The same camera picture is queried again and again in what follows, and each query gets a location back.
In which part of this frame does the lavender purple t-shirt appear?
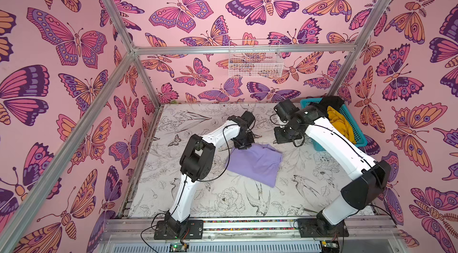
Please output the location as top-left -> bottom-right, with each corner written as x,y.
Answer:
227,144 -> 283,188

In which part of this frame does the teal plastic laundry basket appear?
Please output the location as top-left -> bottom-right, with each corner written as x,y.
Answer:
300,98 -> 367,148

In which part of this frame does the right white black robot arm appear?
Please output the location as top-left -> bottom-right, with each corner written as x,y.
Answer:
274,100 -> 391,228

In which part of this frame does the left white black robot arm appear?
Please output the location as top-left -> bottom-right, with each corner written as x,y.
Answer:
164,111 -> 255,232

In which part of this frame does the mustard yellow t-shirt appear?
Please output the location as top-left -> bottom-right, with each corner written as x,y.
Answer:
327,106 -> 356,145

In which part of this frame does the black t-shirt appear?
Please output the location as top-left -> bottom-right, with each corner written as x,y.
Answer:
318,96 -> 345,111

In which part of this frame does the white wire wall basket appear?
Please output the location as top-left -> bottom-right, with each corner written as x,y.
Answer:
227,44 -> 284,79

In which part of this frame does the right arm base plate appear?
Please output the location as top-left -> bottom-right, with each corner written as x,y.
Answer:
297,218 -> 349,238

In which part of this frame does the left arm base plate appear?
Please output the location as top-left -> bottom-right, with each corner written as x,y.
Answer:
154,219 -> 203,240

